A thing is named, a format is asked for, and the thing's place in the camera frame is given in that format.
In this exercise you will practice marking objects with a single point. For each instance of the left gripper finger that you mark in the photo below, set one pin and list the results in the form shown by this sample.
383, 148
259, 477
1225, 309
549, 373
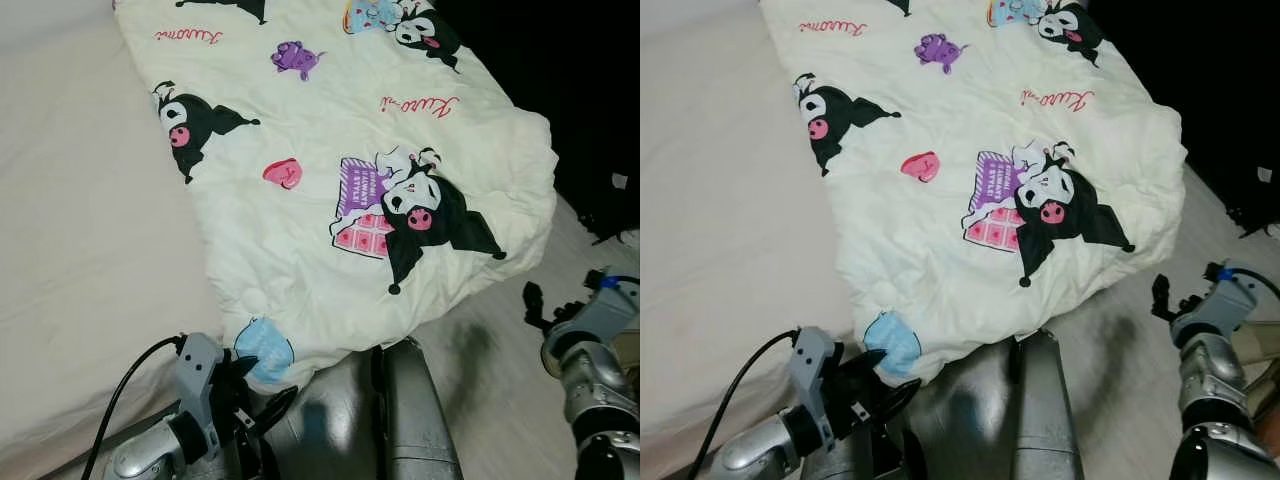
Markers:
245, 362
275, 405
866, 358
895, 398

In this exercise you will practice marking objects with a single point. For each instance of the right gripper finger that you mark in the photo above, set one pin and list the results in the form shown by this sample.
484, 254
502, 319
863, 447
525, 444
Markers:
534, 300
1160, 295

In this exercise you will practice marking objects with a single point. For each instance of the cartoon print cream quilt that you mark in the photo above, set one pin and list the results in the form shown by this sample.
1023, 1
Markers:
960, 110
320, 120

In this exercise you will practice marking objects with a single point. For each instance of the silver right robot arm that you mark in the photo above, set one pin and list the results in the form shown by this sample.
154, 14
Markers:
1210, 370
595, 385

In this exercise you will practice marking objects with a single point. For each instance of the grey slide slipper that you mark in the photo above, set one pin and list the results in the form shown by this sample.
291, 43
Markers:
1262, 368
628, 352

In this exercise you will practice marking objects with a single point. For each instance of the silver right robot leg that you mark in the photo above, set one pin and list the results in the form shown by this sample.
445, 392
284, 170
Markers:
1050, 420
415, 420

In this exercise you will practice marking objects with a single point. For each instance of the beige sheeted mattress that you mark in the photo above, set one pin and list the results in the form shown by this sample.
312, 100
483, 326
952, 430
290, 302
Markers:
80, 200
720, 200

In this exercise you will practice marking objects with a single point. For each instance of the black cabinet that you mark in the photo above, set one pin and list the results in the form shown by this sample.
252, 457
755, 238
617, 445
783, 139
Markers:
1200, 80
560, 80

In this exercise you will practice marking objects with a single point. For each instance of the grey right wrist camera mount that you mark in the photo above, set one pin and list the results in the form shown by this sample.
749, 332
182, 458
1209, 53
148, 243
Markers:
605, 310
1230, 300

